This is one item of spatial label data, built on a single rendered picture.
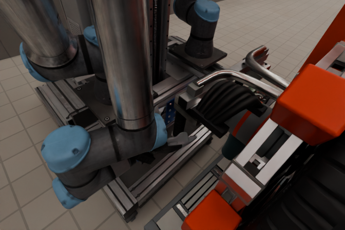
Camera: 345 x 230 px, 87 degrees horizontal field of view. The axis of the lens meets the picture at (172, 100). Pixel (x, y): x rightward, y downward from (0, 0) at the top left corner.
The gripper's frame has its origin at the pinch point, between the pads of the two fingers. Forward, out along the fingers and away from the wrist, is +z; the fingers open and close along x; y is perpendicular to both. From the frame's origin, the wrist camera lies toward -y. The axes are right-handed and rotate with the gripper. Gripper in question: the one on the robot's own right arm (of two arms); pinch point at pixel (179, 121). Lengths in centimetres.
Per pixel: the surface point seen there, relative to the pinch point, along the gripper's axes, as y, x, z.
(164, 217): -75, -6, -7
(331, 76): 33.0, -23.6, -1.4
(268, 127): 21.0, -21.5, -2.1
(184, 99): 14.9, -3.4, -3.9
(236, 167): 14.6, -21.6, -8.5
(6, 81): -82, 191, -52
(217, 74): 18.0, -3.8, 7.2
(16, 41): -66, 239, -27
